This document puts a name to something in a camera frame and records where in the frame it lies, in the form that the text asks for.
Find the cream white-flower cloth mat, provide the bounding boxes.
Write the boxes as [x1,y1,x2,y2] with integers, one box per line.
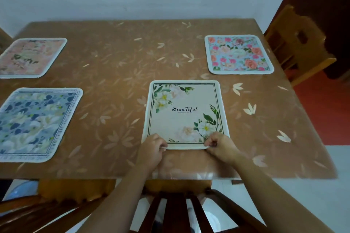
[141,80,230,150]

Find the blue floral cloth mat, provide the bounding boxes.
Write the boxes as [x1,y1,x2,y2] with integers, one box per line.
[0,87,83,163]

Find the brown leaf-pattern tablecloth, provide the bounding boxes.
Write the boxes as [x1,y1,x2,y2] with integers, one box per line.
[0,19,338,180]

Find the person's left forearm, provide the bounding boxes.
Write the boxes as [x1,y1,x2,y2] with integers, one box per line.
[77,162,158,233]

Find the person's right forearm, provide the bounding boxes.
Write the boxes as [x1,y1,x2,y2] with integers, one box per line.
[231,151,335,233]

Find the dark wooden slatted chair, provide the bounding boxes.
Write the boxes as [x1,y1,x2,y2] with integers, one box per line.
[138,188,267,233]

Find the light wooden chair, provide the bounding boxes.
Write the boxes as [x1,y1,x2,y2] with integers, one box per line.
[264,5,337,86]

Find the person's left hand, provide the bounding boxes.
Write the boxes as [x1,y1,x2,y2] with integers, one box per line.
[136,133,168,170]

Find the person's right hand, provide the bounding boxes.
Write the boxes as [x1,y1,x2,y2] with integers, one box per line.
[204,131,242,165]

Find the peach floral cloth mat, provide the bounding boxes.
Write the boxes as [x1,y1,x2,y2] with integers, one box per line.
[0,38,68,79]

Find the light blue pink-rose cloth mat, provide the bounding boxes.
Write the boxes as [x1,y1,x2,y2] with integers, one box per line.
[205,34,275,75]

